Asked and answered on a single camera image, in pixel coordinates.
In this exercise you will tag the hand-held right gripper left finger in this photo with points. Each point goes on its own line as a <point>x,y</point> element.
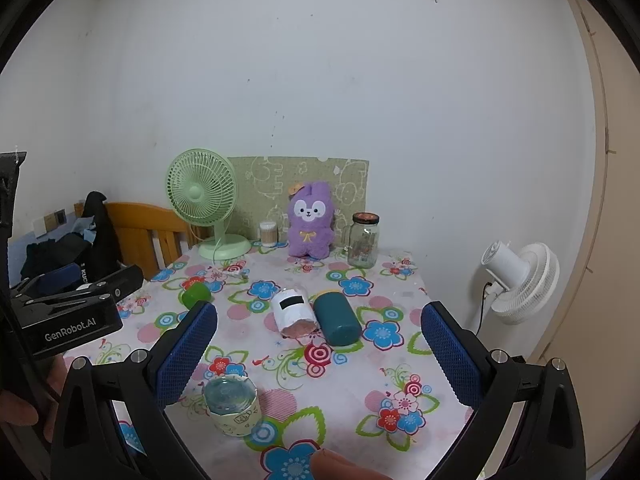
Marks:
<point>186,356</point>

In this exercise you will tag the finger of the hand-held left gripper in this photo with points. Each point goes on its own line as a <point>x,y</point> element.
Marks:
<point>62,280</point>
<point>112,285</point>

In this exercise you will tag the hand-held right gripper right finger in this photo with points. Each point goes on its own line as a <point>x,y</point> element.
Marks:
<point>451,355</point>

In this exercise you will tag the green cup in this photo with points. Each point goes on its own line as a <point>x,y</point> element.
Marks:
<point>196,294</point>

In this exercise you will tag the clear glass cup with label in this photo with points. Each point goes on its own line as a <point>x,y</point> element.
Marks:
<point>233,406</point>

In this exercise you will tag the white cup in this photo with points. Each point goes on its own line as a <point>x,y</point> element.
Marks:
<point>295,312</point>

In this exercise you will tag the teal cup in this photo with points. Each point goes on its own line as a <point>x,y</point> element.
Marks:
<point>337,317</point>

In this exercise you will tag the person's left hand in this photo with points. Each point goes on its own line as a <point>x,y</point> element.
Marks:
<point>17,412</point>

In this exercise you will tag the person's right hand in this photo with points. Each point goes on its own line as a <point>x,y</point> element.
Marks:
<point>345,466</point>

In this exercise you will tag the dark clothes pile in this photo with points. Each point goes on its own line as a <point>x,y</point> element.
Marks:
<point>52,255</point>

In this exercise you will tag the wooden chair with clothes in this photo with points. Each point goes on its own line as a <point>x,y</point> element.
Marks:
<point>142,232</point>

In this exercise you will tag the white fan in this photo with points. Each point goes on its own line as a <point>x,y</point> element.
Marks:
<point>522,282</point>

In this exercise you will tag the floral tablecloth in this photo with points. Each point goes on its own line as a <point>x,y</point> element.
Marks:
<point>350,395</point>

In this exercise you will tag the green desk fan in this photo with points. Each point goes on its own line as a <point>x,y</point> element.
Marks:
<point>202,192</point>

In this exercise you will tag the glass jar with lid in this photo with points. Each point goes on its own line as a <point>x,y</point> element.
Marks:
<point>363,242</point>

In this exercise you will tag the cotton swab container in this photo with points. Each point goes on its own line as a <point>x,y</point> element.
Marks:
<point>268,234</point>

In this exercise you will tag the green patterned board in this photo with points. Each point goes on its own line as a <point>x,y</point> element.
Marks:
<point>260,185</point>

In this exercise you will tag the purple plush rabbit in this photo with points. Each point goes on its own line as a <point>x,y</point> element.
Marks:
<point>310,225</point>

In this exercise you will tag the beige door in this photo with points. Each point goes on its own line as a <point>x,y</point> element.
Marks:
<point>607,240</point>

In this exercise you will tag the wall switch panel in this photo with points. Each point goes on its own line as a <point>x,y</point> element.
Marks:
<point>49,222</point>

